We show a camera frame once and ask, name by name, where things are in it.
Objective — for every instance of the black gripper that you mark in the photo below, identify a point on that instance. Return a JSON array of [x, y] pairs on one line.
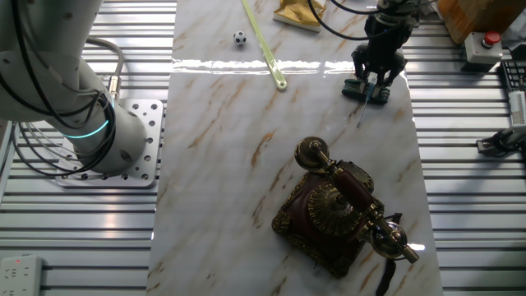
[[386, 41]]

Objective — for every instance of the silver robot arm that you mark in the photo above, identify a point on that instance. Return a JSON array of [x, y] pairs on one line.
[[41, 82]]

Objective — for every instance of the green hex key set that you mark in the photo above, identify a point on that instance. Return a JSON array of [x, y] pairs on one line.
[[349, 89]]

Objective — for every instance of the gold tissue pack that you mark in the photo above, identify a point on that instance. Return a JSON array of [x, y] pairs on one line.
[[296, 14]]

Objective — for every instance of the red emergency stop button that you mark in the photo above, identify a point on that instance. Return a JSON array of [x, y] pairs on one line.
[[481, 51]]

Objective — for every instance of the yellow-green fly swatter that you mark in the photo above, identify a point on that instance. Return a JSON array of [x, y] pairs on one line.
[[269, 59]]

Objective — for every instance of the brown cardboard box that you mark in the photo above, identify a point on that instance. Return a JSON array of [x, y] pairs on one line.
[[476, 16]]

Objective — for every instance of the black keyboard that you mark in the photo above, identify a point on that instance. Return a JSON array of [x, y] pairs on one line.
[[515, 76]]

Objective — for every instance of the mini soccer ball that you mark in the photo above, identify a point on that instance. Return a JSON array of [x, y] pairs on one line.
[[240, 38]]

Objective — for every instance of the white crumpled sheet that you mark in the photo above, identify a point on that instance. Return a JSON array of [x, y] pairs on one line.
[[517, 35]]

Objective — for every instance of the white power strip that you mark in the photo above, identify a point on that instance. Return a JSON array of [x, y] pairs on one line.
[[18, 275]]

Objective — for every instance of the metal camera mount clamp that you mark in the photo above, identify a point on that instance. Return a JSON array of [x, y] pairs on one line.
[[503, 141]]

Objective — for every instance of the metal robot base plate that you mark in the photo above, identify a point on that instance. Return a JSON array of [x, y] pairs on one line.
[[152, 123]]

